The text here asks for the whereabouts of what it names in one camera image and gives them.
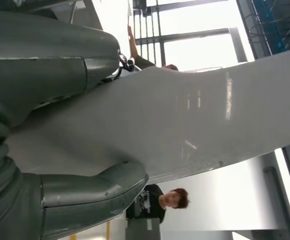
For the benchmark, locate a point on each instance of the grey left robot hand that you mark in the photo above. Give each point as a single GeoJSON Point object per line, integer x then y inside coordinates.
{"type": "Point", "coordinates": [47, 59]}

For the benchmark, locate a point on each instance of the person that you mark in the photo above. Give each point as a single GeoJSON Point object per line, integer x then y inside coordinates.
{"type": "Point", "coordinates": [147, 202]}
{"type": "Point", "coordinates": [140, 61]}

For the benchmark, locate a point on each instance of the grey box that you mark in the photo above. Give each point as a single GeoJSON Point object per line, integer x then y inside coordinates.
{"type": "Point", "coordinates": [142, 230]}

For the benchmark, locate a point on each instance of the dark window frame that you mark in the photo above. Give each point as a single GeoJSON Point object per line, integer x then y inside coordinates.
{"type": "Point", "coordinates": [161, 39]}

